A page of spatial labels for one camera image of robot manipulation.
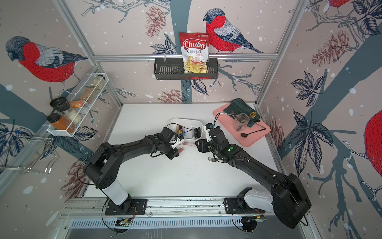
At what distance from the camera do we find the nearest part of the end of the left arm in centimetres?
69

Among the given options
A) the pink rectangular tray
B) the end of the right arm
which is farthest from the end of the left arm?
the pink rectangular tray

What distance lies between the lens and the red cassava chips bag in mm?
831
